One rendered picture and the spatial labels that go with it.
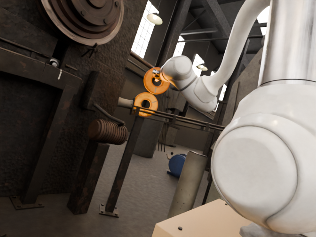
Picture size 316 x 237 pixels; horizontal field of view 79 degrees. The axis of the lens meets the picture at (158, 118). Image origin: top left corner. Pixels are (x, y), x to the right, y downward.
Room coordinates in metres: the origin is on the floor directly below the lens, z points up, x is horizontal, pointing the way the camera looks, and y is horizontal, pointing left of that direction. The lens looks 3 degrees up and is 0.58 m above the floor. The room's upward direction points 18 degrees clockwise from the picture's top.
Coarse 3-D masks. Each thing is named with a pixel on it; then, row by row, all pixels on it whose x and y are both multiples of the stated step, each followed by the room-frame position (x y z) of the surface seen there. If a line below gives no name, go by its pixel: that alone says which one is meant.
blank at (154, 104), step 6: (138, 96) 1.21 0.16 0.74; (144, 96) 1.21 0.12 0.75; (150, 96) 1.22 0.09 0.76; (138, 102) 1.21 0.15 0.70; (150, 102) 1.23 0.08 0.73; (156, 102) 1.24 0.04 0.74; (150, 108) 1.23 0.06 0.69; (156, 108) 1.24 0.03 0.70; (144, 114) 1.22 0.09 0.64; (150, 114) 1.23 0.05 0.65
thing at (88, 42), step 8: (40, 0) 0.84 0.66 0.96; (48, 0) 0.86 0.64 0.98; (120, 0) 1.11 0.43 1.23; (48, 8) 0.87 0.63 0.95; (48, 16) 0.88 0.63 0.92; (56, 16) 0.90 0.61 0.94; (120, 16) 1.14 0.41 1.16; (56, 24) 0.91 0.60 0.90; (120, 24) 1.15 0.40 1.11; (64, 32) 0.94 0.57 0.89; (72, 32) 0.97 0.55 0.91; (112, 32) 1.13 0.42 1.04; (72, 40) 1.03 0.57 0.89; (80, 40) 1.01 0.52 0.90; (88, 40) 1.04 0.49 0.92; (96, 40) 1.07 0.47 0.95; (104, 40) 1.11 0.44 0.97
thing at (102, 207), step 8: (136, 120) 1.21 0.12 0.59; (136, 128) 1.21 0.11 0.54; (136, 136) 1.21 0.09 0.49; (128, 144) 1.21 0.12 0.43; (128, 152) 1.21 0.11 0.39; (128, 160) 1.21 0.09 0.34; (120, 168) 1.21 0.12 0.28; (120, 176) 1.21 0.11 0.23; (120, 184) 1.21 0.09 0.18; (208, 184) 1.41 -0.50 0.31; (112, 192) 1.21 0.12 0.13; (208, 192) 1.38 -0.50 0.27; (112, 200) 1.21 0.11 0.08; (104, 208) 1.23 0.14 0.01; (112, 208) 1.21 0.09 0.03; (112, 216) 1.18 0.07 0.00
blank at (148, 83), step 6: (150, 72) 1.10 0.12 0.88; (144, 78) 1.10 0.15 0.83; (150, 78) 1.11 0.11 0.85; (144, 84) 1.12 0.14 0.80; (150, 84) 1.11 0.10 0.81; (162, 84) 1.13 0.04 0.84; (168, 84) 1.14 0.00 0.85; (150, 90) 1.12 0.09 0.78; (156, 90) 1.12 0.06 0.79; (162, 90) 1.13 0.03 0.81
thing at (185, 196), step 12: (192, 156) 1.07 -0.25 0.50; (204, 156) 1.07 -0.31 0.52; (192, 168) 1.06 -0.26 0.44; (204, 168) 1.08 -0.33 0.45; (180, 180) 1.10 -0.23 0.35; (192, 180) 1.06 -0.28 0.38; (180, 192) 1.07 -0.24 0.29; (192, 192) 1.06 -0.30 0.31; (180, 204) 1.06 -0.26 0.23; (192, 204) 1.07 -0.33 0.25; (168, 216) 1.10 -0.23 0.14
